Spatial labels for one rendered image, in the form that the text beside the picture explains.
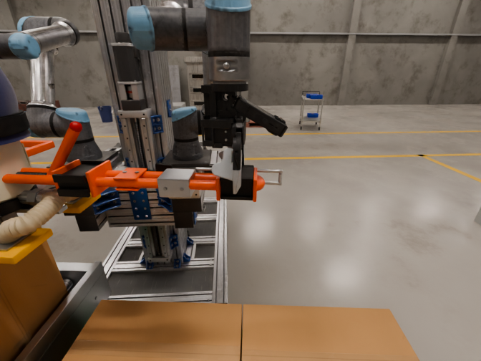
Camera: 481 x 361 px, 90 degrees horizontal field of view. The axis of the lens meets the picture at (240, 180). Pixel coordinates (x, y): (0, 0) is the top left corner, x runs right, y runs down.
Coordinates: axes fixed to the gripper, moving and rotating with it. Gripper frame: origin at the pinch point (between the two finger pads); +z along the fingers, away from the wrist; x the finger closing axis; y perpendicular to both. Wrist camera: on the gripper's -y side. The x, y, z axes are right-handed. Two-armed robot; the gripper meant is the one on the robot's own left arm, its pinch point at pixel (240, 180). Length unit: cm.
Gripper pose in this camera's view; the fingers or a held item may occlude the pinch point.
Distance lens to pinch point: 53.4
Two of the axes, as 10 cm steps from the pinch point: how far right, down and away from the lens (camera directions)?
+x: -0.8, 4.1, -9.1
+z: 0.0, 9.1, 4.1
